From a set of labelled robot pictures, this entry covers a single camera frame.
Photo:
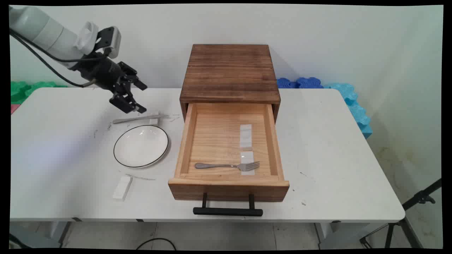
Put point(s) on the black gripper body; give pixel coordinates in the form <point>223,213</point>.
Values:
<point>100,74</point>

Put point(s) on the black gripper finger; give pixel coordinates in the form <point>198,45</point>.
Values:
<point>123,100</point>
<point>132,76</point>

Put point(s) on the light wooden drawer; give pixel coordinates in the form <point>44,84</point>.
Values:
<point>219,141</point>

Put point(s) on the black tripod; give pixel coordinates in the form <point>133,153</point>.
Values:
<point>420,197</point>

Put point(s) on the steel table knife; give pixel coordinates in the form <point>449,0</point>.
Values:
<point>134,119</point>

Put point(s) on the light blue foam mat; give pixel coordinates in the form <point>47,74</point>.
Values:
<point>356,109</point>

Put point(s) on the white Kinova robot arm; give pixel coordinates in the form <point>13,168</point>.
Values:
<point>46,31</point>

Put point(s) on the white plate with black rim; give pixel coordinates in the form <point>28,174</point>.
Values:
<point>141,146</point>

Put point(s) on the dark blue foam mat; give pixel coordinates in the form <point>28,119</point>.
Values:
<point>303,83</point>

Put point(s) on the pink foam mat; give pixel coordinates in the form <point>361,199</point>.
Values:
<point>14,108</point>

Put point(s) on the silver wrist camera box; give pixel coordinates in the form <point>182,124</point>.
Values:
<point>113,42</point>

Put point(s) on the white plastic cutlery rest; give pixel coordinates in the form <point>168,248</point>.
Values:
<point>247,157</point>
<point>245,137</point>
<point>122,188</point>
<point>154,122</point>

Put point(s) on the dark brown wooden cabinet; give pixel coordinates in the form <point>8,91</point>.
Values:
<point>229,70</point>

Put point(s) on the steel fork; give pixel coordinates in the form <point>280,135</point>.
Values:
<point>212,165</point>

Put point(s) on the white table leg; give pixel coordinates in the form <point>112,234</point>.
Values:
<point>326,233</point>
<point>58,231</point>

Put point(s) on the green foam mat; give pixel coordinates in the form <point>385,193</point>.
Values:
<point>21,90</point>

